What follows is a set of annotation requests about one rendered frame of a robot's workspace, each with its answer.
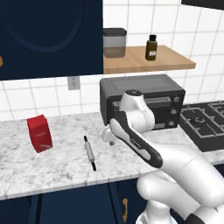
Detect grey rolling pin, black handles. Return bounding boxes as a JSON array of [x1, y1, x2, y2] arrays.
[[83, 135, 98, 172]]

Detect grey wall socket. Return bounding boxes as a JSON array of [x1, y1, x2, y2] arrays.
[[66, 75, 81, 91]]

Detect dark grey toaster oven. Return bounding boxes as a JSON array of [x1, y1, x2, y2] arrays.
[[99, 73, 186, 132]]

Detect brown bottle with black cap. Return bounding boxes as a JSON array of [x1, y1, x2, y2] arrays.
[[144, 34, 159, 61]]

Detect red carton box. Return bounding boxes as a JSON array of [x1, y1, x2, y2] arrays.
[[26, 114, 53, 154]]

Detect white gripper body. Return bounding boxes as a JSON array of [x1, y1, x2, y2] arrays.
[[101, 124, 117, 144]]

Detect black gas hob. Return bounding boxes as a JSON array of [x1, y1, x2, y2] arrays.
[[178, 100, 224, 153]]

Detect narrow navy cabinet front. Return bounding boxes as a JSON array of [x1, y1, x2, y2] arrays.
[[0, 194, 40, 224]]

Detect brass cupboard door handle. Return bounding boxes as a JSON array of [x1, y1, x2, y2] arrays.
[[122, 198, 130, 224]]

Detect wooden wall shelf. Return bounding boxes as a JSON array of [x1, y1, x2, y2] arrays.
[[102, 45, 197, 75]]

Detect grey jar with dark lid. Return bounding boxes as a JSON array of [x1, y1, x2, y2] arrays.
[[102, 27, 128, 60]]

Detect dark range hood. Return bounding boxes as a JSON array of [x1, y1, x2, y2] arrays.
[[180, 0, 224, 11]]

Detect wide navy drawer front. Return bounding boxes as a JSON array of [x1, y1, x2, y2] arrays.
[[37, 182, 114, 224]]

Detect navy base cupboard door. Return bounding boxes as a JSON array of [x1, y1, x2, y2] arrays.
[[108, 177, 147, 224]]

